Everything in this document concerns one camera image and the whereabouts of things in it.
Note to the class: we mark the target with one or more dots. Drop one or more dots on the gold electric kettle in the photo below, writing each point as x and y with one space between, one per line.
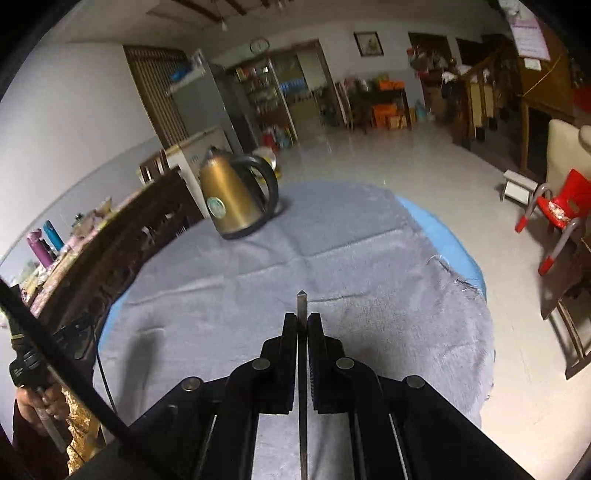
231 203

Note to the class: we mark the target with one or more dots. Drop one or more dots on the table with orange boxes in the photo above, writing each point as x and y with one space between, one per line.
383 106

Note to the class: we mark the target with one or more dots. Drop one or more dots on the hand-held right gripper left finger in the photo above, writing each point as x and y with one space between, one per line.
288 369

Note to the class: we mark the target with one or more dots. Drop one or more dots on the thin metal rod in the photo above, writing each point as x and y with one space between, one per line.
303 443

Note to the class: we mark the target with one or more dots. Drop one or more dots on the tall wooden cabinet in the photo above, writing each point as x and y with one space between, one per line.
549 92

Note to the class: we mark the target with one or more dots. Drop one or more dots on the pink wall calendar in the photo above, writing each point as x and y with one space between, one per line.
531 39

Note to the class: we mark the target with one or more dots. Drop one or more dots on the red plastic chair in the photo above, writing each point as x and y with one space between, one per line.
565 198

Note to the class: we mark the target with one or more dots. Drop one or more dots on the beige armchair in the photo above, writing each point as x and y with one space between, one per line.
563 152

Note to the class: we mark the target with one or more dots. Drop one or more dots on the white chest freezer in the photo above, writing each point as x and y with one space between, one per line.
194 147

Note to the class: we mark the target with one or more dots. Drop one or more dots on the person's left hand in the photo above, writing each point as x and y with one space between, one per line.
55 406

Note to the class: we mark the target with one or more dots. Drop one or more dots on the white step stool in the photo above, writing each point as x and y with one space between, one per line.
517 184

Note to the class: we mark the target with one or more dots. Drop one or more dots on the grey refrigerator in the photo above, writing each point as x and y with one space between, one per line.
203 106

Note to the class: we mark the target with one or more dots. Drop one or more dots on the person's left forearm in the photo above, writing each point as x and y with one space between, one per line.
32 450

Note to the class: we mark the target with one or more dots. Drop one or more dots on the carved dark wooden bench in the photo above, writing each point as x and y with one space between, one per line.
129 249

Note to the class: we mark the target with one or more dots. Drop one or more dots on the wooden lattice screen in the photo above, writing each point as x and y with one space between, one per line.
154 92

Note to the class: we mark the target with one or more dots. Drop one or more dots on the framed wall picture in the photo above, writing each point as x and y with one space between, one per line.
369 44

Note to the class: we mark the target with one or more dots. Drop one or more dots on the round wall clock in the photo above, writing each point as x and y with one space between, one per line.
259 45

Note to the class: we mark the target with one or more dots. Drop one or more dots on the blue water jug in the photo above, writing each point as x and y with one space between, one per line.
421 111

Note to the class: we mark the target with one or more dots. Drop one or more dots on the pink thermos bottle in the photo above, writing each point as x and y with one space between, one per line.
40 251

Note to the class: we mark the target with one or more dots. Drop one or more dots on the grey table cloth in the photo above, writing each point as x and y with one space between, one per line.
323 258

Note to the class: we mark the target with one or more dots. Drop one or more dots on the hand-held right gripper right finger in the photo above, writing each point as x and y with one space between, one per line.
318 369

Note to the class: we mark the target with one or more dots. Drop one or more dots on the wooden staircase railing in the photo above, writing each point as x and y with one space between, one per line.
480 101

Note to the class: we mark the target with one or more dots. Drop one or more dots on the blue thermos bottle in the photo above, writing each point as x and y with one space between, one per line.
53 236

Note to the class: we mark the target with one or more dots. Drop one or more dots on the gold patterned cloth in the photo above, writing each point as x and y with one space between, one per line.
85 429

